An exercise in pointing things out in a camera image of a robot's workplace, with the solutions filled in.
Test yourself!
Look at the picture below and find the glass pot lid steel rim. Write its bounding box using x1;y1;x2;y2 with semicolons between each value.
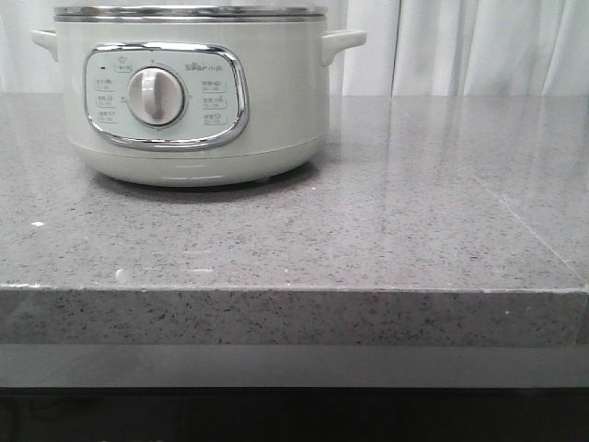
53;6;328;18

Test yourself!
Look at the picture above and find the pale green electric cooking pot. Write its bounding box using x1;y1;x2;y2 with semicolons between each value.
31;14;366;187

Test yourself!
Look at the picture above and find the white curtain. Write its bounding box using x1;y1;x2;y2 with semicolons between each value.
0;0;589;98

